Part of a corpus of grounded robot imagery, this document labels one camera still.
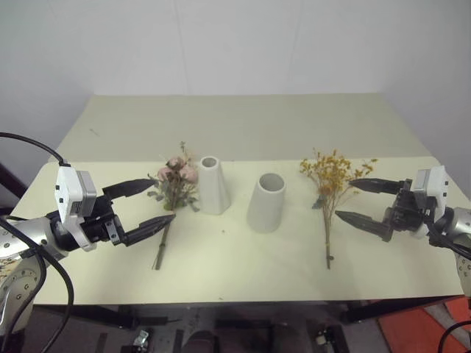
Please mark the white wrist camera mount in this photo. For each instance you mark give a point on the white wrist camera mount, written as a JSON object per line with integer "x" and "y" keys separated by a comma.
{"x": 435, "y": 184}
{"x": 68, "y": 187}

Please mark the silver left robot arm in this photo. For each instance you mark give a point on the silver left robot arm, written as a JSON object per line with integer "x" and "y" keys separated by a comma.
{"x": 22, "y": 231}

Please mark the white narrow-mouth ceramic vase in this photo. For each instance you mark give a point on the white narrow-mouth ceramic vase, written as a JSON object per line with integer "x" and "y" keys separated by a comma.
{"x": 213, "y": 191}

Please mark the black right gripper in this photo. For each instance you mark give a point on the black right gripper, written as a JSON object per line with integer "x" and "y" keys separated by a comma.
{"x": 408, "y": 213}

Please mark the dark brown furniture piece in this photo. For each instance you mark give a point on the dark brown furniture piece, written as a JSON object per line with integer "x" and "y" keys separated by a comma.
{"x": 4, "y": 191}

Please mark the orange red floor object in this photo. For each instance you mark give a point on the orange red floor object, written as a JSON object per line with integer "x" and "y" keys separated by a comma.
{"x": 412, "y": 331}

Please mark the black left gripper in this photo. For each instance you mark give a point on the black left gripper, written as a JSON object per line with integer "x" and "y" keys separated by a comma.
{"x": 103, "y": 224}

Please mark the yellow dried flower bouquet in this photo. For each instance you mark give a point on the yellow dried flower bouquet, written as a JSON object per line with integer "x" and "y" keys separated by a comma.
{"x": 331, "y": 173}

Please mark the small caster wheel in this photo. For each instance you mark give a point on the small caster wheel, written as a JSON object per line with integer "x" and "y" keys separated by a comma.
{"x": 324, "y": 337}
{"x": 141, "y": 337}

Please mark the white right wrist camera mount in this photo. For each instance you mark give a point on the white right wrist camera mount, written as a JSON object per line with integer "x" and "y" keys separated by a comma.
{"x": 435, "y": 184}

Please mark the dark rounded shape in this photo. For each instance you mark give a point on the dark rounded shape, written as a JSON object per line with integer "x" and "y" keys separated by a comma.
{"x": 202, "y": 342}

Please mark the black metal table frame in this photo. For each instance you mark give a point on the black metal table frame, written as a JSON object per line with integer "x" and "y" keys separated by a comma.
{"x": 110, "y": 314}

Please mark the white wide-mouth ceramic vase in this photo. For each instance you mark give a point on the white wide-mouth ceramic vase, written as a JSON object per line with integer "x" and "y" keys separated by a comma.
{"x": 265, "y": 211}

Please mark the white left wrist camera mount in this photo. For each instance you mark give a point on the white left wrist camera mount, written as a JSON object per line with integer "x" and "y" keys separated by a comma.
{"x": 68, "y": 187}

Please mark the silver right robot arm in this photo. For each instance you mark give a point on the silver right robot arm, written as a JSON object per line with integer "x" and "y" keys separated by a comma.
{"x": 460, "y": 220}

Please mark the pink dried flower bouquet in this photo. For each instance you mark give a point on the pink dried flower bouquet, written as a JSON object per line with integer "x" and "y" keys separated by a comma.
{"x": 173, "y": 185}

